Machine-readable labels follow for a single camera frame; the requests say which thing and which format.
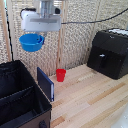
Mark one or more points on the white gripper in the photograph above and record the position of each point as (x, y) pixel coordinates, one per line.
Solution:
(40, 22)

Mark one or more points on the cornflower blue bowl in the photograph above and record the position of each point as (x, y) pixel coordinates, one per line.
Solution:
(31, 42)

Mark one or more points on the red plastic cup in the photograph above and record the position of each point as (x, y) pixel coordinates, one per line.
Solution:
(60, 75)

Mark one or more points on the black fabric storage box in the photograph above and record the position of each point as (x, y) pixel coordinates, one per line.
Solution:
(20, 96)

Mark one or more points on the woven bamboo screen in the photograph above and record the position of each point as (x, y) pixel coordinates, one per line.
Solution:
(76, 43)

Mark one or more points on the dark blue book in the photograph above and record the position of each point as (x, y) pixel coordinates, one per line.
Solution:
(45, 83)

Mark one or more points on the black paper shredder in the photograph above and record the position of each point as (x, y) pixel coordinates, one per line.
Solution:
(110, 55)

